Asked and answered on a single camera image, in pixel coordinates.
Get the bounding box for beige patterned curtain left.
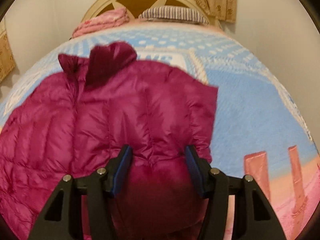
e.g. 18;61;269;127
0;19;16;82

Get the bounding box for blue pink jeans-print bedspread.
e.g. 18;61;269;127
1;22;319;239

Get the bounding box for folded pink floral blanket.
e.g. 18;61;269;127
72;7;130;38

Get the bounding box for striped pillow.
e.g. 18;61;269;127
138;5;209;25

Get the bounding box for magenta puffer down jacket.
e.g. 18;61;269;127
1;42;218;239

